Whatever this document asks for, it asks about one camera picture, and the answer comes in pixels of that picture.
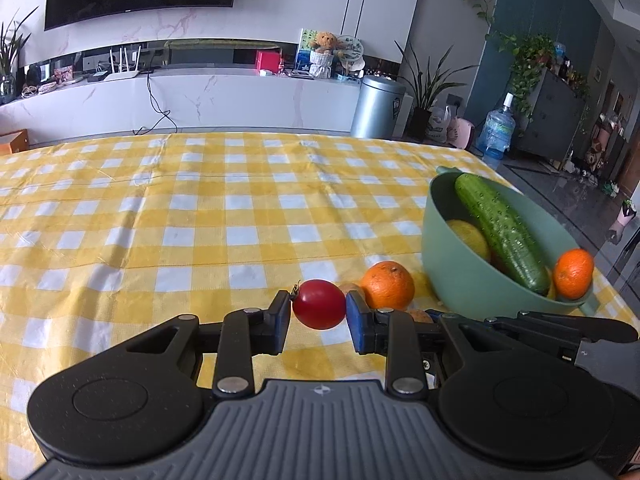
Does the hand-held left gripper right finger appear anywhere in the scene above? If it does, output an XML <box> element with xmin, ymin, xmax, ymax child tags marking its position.
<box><xmin>345</xmin><ymin>291</ymin><xmax>521</xmax><ymax>396</ymax></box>

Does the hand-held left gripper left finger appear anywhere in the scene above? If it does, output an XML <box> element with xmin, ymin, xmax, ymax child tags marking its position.
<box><xmin>125</xmin><ymin>290</ymin><xmax>292</xmax><ymax>400</ymax></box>

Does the green colander bowl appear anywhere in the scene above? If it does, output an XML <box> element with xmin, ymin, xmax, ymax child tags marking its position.
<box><xmin>421</xmin><ymin>166</ymin><xmax>601</xmax><ymax>317</ymax></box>

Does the red cherry tomato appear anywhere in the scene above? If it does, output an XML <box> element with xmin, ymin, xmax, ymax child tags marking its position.
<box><xmin>292</xmin><ymin>280</ymin><xmax>347</xmax><ymax>331</ymax></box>

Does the orange mandarin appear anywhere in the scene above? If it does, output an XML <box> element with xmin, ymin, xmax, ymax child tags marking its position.
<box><xmin>553</xmin><ymin>249</ymin><xmax>595</xmax><ymax>299</ymax></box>
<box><xmin>360</xmin><ymin>261</ymin><xmax>416</xmax><ymax>311</ymax></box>

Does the green cucumber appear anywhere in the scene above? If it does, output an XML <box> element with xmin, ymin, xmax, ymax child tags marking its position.
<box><xmin>454</xmin><ymin>173</ymin><xmax>551</xmax><ymax>296</ymax></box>

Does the yellow lemon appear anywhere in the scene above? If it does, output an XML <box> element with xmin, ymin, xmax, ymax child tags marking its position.
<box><xmin>446</xmin><ymin>219</ymin><xmax>492</xmax><ymax>262</ymax></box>

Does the wrapped flower bouquet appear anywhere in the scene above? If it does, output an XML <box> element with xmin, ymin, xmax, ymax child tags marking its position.
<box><xmin>611</xmin><ymin>199</ymin><xmax>640</xmax><ymax>246</ymax></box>

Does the yellow checkered tablecloth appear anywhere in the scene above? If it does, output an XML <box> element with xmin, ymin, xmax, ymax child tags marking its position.
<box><xmin>0</xmin><ymin>132</ymin><xmax>608</xmax><ymax>463</ymax></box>

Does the pink pig-shaped appliance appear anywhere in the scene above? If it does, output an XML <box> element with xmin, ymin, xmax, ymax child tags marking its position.
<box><xmin>447</xmin><ymin>117</ymin><xmax>481</xmax><ymax>150</ymax></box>

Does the white plastic bag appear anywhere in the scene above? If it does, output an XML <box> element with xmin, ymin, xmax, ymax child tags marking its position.
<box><xmin>425</xmin><ymin>106</ymin><xmax>454</xmax><ymax>145</ymax></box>

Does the blue water jug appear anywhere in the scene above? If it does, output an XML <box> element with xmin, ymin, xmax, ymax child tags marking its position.
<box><xmin>477</xmin><ymin>92</ymin><xmax>517</xmax><ymax>158</ymax></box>

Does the silver trash can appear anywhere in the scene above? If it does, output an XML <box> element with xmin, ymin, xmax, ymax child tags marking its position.
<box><xmin>350</xmin><ymin>75</ymin><xmax>407</xmax><ymax>140</ymax></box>

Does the dark grey sideboard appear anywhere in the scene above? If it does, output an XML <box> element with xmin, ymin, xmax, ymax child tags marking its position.
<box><xmin>517</xmin><ymin>70</ymin><xmax>587</xmax><ymax>161</ymax></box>

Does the white marble tv cabinet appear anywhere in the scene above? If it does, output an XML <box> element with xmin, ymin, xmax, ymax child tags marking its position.
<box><xmin>0</xmin><ymin>67</ymin><xmax>363</xmax><ymax>148</ymax></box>

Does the tall leafy potted plant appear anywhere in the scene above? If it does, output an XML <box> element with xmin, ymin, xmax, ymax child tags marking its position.
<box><xmin>395</xmin><ymin>40</ymin><xmax>481</xmax><ymax>141</ymax></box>

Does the trailing pothos plant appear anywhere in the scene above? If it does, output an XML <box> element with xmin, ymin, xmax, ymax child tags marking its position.
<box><xmin>487</xmin><ymin>32</ymin><xmax>557</xmax><ymax>126</ymax></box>

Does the painted picture board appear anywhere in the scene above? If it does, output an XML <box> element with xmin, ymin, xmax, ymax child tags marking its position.
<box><xmin>296</xmin><ymin>29</ymin><xmax>321</xmax><ymax>72</ymax></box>

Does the decorative display plate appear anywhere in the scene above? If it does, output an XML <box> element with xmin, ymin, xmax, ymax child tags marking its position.
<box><xmin>336</xmin><ymin>35</ymin><xmax>365</xmax><ymax>62</ymax></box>

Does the long dark soundbar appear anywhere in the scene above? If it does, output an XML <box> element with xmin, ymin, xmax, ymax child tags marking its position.
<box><xmin>167</xmin><ymin>38</ymin><xmax>281</xmax><ymax>54</ymax></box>

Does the brown teddy bear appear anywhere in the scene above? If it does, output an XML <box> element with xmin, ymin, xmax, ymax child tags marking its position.
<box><xmin>315</xmin><ymin>31</ymin><xmax>342</xmax><ymax>56</ymax></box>

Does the white router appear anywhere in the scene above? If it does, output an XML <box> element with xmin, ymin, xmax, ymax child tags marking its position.
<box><xmin>102</xmin><ymin>45</ymin><xmax>142</xmax><ymax>81</ymax></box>

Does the orange cardboard box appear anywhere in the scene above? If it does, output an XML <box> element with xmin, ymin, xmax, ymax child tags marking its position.
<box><xmin>0</xmin><ymin>130</ymin><xmax>30</xmax><ymax>157</ymax></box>

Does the plant in glass vase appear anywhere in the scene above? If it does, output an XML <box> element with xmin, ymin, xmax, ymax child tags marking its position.
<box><xmin>0</xmin><ymin>7</ymin><xmax>39</xmax><ymax>106</ymax></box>

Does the black power cable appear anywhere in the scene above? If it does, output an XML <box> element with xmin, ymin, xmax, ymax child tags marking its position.
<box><xmin>134</xmin><ymin>72</ymin><xmax>179</xmax><ymax>135</ymax></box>

